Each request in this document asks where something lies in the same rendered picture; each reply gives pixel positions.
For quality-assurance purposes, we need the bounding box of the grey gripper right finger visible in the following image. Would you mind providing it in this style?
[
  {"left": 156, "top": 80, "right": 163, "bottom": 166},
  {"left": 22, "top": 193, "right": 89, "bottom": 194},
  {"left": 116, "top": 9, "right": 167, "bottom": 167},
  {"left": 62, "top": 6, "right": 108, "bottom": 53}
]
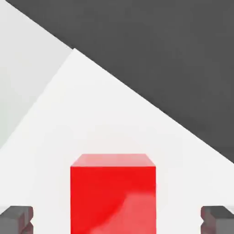
[{"left": 200, "top": 205, "right": 234, "bottom": 234}]

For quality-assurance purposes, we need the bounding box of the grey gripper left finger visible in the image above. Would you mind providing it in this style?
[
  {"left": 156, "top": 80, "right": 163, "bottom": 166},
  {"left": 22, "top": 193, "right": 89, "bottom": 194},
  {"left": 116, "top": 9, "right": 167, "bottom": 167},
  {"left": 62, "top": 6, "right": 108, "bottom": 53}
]
[{"left": 0, "top": 205, "right": 34, "bottom": 234}]

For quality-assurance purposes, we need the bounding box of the small red cube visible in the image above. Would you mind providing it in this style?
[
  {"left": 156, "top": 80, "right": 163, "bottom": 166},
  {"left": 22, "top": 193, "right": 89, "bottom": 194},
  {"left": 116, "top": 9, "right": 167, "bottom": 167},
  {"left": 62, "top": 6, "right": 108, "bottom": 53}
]
[{"left": 70, "top": 153, "right": 157, "bottom": 234}]

